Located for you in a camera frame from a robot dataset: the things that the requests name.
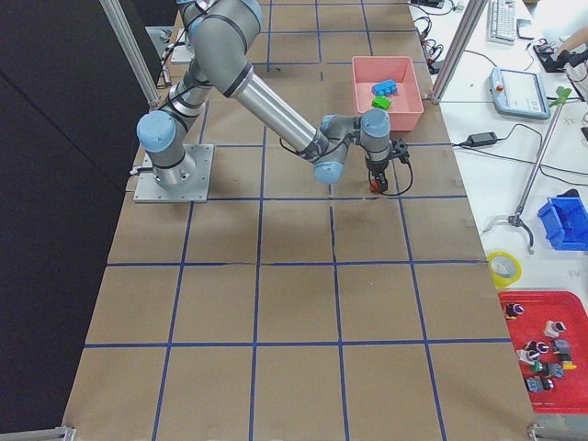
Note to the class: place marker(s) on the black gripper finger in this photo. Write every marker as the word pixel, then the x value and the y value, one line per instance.
pixel 372 180
pixel 383 182

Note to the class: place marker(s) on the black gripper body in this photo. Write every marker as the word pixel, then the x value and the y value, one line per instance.
pixel 375 168

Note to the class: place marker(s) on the green toy block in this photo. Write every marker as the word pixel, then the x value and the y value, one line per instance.
pixel 381 102

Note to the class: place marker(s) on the blue toy block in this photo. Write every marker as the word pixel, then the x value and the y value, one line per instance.
pixel 384 88

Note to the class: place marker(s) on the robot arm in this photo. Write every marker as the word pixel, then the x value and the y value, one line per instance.
pixel 220 34

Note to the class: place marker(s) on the pink plastic box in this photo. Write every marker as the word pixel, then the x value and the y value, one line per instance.
pixel 406 106

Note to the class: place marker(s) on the black power adapter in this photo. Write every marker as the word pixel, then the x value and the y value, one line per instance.
pixel 482 139

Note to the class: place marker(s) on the teach pendant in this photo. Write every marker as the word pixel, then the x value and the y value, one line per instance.
pixel 518 93

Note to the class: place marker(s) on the yellow tape roll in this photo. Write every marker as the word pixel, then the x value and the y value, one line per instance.
pixel 505 269

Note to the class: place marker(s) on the white keyboard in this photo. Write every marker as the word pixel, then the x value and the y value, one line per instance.
pixel 501 22

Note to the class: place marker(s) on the grabber reach tool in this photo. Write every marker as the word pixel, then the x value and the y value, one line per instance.
pixel 515 220

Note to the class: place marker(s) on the blue plastic bin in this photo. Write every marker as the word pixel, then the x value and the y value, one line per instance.
pixel 564 219

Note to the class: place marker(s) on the red plastic tray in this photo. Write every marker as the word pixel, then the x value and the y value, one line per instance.
pixel 548 330

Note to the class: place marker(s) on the aluminium frame post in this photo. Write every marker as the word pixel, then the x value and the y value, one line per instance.
pixel 466 27

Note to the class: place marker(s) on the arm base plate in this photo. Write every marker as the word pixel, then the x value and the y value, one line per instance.
pixel 187 182

